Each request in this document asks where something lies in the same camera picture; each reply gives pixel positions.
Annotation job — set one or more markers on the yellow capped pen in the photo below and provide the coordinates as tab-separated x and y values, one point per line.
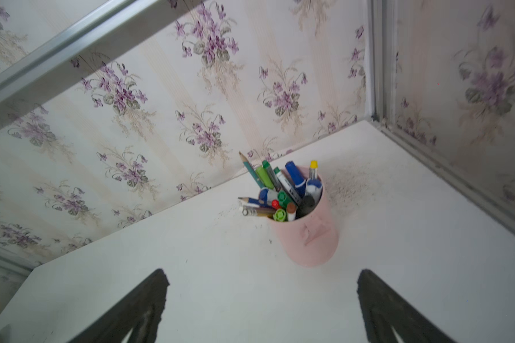
313	170

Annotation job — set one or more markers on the green highlighter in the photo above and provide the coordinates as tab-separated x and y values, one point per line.
263	175

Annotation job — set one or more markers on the green pencil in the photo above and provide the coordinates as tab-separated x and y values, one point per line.
251	171

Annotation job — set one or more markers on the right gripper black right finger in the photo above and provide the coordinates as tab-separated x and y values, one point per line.
388	317

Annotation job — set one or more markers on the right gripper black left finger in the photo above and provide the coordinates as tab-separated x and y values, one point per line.
135	318

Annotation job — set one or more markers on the blue marker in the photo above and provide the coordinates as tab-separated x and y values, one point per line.
299	181

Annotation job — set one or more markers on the pink pen cup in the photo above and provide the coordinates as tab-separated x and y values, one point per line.
311	239

